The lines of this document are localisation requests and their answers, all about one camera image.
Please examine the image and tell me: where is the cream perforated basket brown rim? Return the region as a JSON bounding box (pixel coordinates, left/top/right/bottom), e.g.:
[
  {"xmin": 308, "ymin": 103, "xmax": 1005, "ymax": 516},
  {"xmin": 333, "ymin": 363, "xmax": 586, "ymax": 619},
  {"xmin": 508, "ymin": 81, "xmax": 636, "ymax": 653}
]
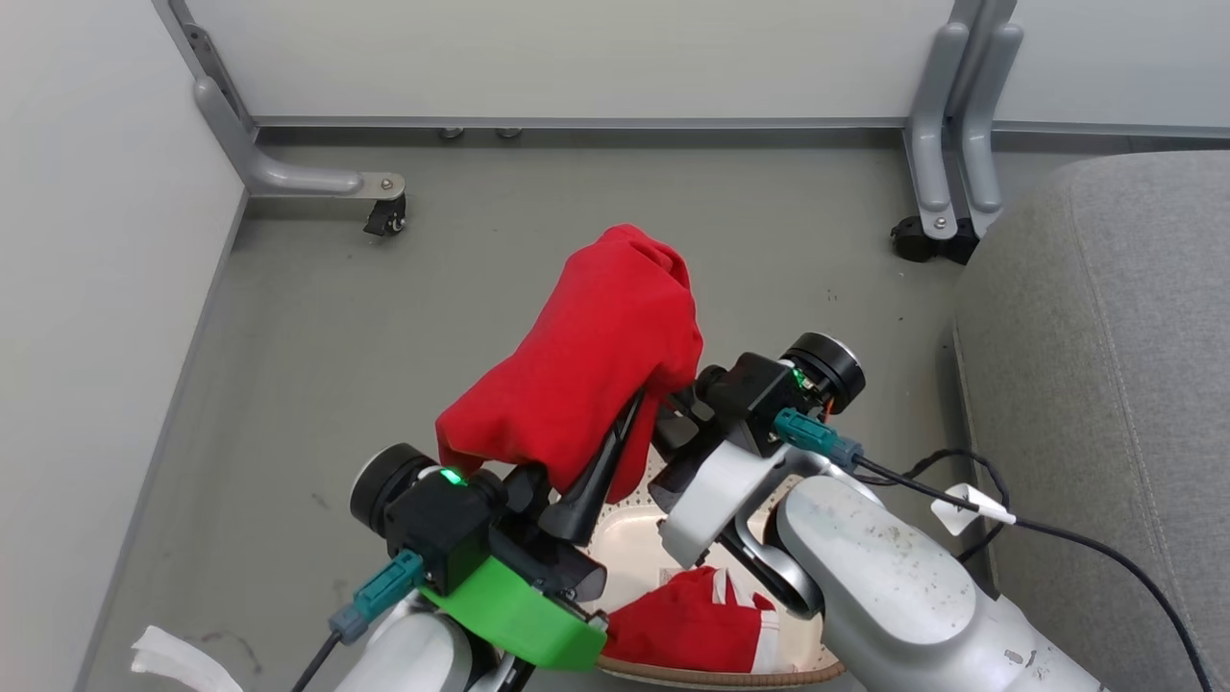
[{"xmin": 577, "ymin": 447, "xmax": 847, "ymax": 689}]

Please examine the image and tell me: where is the plain red cloth garment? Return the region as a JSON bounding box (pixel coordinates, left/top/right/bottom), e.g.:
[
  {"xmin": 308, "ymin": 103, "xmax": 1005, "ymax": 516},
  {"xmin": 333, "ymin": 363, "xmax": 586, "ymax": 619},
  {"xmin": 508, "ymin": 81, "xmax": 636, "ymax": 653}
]
[{"xmin": 435, "ymin": 224, "xmax": 704, "ymax": 504}]

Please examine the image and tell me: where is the black cylindrical right gripper motor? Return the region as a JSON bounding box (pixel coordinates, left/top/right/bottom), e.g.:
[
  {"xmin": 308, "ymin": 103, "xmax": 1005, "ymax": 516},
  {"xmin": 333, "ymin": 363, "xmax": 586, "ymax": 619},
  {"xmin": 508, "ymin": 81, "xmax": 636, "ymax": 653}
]
[{"xmin": 783, "ymin": 333, "xmax": 866, "ymax": 416}]

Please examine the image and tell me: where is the single grey partition leg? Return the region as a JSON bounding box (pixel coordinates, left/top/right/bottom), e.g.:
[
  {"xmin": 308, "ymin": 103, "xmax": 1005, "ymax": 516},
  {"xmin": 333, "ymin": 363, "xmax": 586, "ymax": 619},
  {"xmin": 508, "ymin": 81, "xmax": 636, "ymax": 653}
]
[{"xmin": 154, "ymin": 0, "xmax": 406, "ymax": 203}]

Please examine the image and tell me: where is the arm cable teal plug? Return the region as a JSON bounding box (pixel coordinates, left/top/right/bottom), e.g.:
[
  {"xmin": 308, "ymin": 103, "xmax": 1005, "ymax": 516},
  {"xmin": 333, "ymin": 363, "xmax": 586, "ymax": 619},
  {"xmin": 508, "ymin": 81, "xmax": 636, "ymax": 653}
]
[
  {"xmin": 291, "ymin": 550, "xmax": 426, "ymax": 692},
  {"xmin": 774, "ymin": 408, "xmax": 1214, "ymax": 692}
]

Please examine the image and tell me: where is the red garment with white stripes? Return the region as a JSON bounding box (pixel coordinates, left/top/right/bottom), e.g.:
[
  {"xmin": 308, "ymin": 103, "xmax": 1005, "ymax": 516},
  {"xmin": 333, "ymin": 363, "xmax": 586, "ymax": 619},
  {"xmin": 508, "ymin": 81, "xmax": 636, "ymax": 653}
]
[{"xmin": 601, "ymin": 565, "xmax": 781, "ymax": 676}]

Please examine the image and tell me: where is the black casters double leg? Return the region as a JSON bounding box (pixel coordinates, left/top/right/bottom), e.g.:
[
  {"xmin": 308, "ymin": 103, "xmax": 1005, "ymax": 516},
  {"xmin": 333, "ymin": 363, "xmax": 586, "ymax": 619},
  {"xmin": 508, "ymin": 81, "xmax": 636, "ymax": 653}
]
[{"xmin": 891, "ymin": 215, "xmax": 981, "ymax": 266}]

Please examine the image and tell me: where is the black caster wheel single leg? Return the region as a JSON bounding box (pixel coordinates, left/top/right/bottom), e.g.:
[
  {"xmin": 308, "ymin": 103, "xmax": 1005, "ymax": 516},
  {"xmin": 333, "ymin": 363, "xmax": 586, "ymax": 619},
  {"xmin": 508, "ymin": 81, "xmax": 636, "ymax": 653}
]
[{"xmin": 363, "ymin": 195, "xmax": 408, "ymax": 237}]

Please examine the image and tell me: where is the black cylindrical left gripper motor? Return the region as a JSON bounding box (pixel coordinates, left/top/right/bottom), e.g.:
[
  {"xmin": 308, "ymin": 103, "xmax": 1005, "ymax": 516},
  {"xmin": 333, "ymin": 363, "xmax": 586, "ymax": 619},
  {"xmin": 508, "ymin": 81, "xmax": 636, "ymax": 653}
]
[{"xmin": 349, "ymin": 443, "xmax": 438, "ymax": 537}]

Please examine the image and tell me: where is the white strap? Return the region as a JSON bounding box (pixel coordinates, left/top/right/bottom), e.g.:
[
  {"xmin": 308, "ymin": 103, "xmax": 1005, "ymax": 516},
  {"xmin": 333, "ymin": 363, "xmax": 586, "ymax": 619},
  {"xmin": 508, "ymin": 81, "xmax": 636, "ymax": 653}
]
[{"xmin": 130, "ymin": 625, "xmax": 246, "ymax": 692}]

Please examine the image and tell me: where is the white tag on cable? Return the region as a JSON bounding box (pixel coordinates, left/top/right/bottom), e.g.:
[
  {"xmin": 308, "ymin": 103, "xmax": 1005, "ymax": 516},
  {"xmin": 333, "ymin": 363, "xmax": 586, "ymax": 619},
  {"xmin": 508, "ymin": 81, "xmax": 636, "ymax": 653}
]
[{"xmin": 930, "ymin": 482, "xmax": 1016, "ymax": 537}]

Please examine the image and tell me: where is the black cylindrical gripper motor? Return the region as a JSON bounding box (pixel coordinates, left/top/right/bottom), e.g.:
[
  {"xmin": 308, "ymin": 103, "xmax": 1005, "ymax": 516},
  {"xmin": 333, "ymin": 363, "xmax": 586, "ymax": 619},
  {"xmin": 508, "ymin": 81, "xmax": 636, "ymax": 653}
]
[
  {"xmin": 783, "ymin": 333, "xmax": 866, "ymax": 416},
  {"xmin": 349, "ymin": 443, "xmax": 438, "ymax": 537}
]

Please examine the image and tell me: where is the left arm cable teal plug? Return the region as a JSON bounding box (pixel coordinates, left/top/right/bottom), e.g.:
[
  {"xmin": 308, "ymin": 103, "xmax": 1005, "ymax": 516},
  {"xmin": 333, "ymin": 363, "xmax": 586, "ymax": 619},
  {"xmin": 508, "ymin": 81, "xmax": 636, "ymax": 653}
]
[{"xmin": 291, "ymin": 550, "xmax": 426, "ymax": 692}]

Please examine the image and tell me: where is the double grey partition leg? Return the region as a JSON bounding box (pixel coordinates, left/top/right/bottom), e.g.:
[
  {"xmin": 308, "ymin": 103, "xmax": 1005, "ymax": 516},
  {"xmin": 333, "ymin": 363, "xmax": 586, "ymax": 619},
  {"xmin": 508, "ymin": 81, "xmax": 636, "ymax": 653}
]
[{"xmin": 903, "ymin": 0, "xmax": 1025, "ymax": 241}]

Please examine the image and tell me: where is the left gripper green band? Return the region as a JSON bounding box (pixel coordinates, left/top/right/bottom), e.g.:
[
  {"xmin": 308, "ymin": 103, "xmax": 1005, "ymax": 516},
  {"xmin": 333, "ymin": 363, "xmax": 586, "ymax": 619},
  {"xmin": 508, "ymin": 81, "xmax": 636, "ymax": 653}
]
[{"xmin": 420, "ymin": 392, "xmax": 647, "ymax": 671}]

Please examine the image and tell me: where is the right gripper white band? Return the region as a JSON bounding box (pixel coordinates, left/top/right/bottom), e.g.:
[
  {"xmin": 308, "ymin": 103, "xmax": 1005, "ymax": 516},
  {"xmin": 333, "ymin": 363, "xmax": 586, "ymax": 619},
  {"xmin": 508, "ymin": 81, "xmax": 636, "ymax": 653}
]
[{"xmin": 649, "ymin": 367, "xmax": 818, "ymax": 570}]

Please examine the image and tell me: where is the right arm cable teal plug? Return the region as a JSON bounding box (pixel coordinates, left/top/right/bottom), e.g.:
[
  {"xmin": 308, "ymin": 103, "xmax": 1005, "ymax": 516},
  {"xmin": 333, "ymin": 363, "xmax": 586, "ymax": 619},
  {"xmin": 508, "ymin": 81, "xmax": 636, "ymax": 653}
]
[{"xmin": 774, "ymin": 408, "xmax": 1214, "ymax": 692}]

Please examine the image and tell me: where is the thin black looped cable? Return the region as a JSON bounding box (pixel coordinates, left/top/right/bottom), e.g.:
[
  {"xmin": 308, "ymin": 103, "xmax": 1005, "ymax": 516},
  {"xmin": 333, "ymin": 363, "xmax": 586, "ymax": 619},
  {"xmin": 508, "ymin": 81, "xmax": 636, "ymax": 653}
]
[{"xmin": 903, "ymin": 447, "xmax": 1012, "ymax": 566}]

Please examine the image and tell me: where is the grey fabric sofa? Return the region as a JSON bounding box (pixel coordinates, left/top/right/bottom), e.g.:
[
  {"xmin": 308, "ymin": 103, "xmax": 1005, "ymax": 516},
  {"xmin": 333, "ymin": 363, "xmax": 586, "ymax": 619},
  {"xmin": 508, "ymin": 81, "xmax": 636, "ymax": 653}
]
[{"xmin": 951, "ymin": 149, "xmax": 1230, "ymax": 692}]

